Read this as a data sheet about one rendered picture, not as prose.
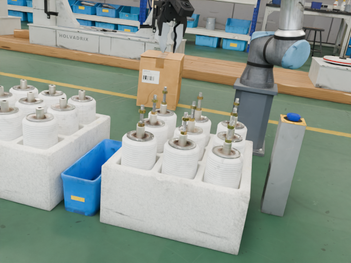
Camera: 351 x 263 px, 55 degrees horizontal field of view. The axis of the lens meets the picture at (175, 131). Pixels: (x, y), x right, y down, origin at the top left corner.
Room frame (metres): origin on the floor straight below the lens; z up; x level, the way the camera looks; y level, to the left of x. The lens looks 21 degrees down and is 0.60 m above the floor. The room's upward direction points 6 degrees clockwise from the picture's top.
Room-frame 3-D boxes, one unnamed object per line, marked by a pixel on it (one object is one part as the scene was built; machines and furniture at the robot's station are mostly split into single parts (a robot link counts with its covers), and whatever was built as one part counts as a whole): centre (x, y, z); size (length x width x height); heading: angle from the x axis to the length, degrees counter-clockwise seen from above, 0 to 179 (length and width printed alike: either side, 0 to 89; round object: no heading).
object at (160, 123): (0.97, 0.07, 0.25); 0.08 x 0.08 x 0.01
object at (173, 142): (0.83, -0.02, 0.25); 0.08 x 0.08 x 0.01
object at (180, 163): (0.83, -0.02, 0.16); 0.10 x 0.10 x 0.18
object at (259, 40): (1.49, -0.34, 0.47); 0.13 x 0.12 x 0.14; 32
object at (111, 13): (6.29, 1.37, 0.36); 0.50 x 0.38 x 0.21; 168
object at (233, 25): (5.80, -0.82, 0.36); 0.50 x 0.38 x 0.21; 167
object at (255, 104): (1.50, -0.33, 0.15); 0.19 x 0.19 x 0.30; 77
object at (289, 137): (0.97, -0.34, 0.16); 0.07 x 0.07 x 0.31; 79
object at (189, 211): (0.95, -0.04, 0.09); 0.39 x 0.39 x 0.18; 79
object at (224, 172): (0.81, -0.14, 0.16); 0.10 x 0.10 x 0.18
